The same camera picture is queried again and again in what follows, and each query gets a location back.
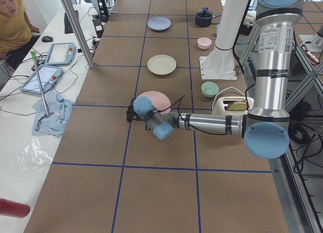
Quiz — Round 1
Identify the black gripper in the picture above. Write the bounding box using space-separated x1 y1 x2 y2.
126 105 137 122

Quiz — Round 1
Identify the pink plate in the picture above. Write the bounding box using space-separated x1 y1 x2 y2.
138 91 171 114

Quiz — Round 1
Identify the light blue plate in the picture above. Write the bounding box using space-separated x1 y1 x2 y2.
147 17 172 31

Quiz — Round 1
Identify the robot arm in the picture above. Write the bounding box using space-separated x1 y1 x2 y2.
127 0 304 159

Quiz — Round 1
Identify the cream plate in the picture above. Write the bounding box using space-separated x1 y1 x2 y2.
147 54 177 76

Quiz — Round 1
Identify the light blue cloth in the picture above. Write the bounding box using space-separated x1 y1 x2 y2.
32 91 75 137

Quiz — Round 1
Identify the green bowl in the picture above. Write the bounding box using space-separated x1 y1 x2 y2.
201 81 219 98

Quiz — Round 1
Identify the near teach pendant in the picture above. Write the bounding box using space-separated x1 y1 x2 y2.
20 65 63 95

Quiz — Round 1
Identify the teach pendant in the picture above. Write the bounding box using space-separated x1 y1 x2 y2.
44 42 75 66
20 65 63 95

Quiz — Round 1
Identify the far teach pendant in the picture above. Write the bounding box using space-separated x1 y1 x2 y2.
44 42 75 66

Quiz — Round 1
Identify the cream toaster with bread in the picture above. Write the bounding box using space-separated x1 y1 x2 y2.
211 87 254 116

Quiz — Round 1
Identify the pink bowl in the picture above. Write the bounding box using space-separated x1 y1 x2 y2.
197 37 212 50

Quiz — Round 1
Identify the black keyboard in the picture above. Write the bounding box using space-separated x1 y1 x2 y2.
64 13 73 34

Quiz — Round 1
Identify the clear plastic bag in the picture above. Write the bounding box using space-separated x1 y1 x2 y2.
13 135 61 173

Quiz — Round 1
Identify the black computer mouse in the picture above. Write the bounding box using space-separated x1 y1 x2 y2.
41 36 53 43

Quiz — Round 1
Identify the metal rod green tip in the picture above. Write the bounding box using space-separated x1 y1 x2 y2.
30 51 50 118

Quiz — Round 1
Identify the dark blue pot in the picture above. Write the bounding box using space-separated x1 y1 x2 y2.
195 7 222 27

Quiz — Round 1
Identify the light blue cup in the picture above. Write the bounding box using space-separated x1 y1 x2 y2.
216 24 220 36

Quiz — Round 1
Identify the person in yellow shirt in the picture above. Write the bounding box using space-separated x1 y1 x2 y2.
1 0 40 69

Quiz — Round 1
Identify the red bottle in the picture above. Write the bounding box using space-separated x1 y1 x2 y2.
1 198 30 218

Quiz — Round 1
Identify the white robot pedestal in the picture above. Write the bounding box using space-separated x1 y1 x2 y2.
200 0 250 80

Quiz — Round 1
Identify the aluminium frame post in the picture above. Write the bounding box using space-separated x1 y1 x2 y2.
60 0 94 68

